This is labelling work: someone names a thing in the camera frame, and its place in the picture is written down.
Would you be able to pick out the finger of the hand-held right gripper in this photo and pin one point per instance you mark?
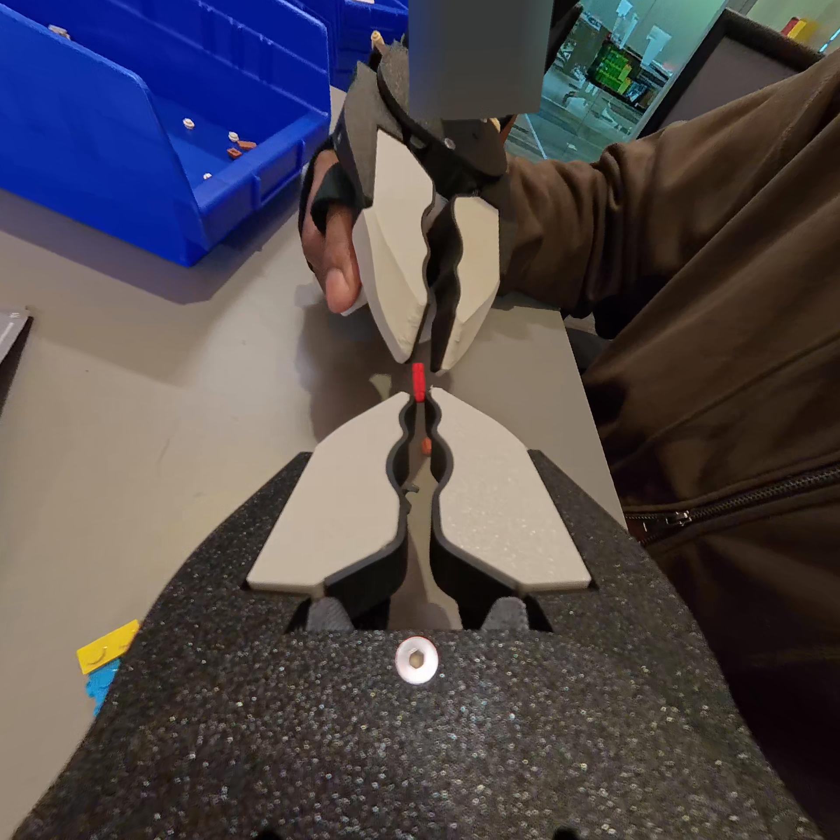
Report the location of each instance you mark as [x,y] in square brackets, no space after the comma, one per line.
[479,262]
[394,249]

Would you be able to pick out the person's right hand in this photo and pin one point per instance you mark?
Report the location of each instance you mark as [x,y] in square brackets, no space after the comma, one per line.
[334,262]

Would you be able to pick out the colourful toy brick build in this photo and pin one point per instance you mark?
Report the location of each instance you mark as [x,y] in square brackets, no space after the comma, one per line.
[108,646]

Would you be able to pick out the green lit display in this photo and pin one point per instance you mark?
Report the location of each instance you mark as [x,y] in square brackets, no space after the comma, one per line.
[610,65]

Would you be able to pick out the red toy pin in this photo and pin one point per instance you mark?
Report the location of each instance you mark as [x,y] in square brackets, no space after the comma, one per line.
[418,384]

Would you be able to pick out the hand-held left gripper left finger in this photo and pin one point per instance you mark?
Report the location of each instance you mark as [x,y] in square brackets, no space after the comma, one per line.
[328,518]

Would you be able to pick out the grey instruction booklet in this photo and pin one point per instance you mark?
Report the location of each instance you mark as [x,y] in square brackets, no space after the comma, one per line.
[10,341]

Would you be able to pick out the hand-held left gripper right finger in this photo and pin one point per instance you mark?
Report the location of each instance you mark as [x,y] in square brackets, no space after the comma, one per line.
[512,518]

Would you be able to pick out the person's brown jacket torso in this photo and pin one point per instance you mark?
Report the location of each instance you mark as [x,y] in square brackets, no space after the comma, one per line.
[722,394]

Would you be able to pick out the blue plastic bin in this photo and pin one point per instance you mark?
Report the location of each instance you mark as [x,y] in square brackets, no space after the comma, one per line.
[354,26]
[98,131]

